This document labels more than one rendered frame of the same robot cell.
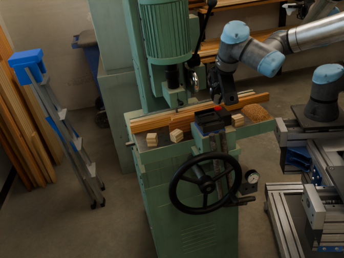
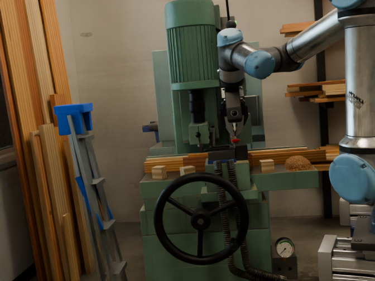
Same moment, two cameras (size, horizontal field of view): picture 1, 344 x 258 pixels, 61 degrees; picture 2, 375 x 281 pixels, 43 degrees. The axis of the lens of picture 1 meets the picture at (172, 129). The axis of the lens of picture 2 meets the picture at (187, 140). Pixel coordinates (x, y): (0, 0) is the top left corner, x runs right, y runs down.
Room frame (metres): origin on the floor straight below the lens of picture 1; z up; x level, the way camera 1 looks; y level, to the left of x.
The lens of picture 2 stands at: (-0.53, -0.46, 1.22)
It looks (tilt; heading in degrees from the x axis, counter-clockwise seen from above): 7 degrees down; 16
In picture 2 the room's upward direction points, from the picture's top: 5 degrees counter-clockwise
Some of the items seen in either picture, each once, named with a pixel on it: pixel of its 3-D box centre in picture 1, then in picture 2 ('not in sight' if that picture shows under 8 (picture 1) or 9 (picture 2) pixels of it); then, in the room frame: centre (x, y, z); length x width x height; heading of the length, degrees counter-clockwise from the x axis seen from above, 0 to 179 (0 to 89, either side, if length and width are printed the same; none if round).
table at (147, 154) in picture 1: (206, 134); (227, 181); (1.06, -0.14, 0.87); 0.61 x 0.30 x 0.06; 101
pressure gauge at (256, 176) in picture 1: (251, 177); (284, 249); (0.99, -0.33, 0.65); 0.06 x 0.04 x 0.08; 101
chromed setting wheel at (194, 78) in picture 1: (192, 81); (232, 130); (1.30, -0.13, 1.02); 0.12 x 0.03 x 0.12; 11
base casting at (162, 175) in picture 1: (174, 135); (206, 198); (1.27, -0.01, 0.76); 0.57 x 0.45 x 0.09; 11
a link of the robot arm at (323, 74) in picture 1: (327, 81); not in sight; (1.18, -0.72, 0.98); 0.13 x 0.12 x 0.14; 96
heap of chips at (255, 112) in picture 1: (255, 109); (297, 161); (1.13, -0.38, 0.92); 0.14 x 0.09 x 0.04; 11
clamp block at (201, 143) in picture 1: (212, 135); (227, 173); (0.98, -0.16, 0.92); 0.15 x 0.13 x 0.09; 101
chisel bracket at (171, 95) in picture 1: (174, 94); (200, 134); (1.17, -0.03, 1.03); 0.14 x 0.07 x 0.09; 11
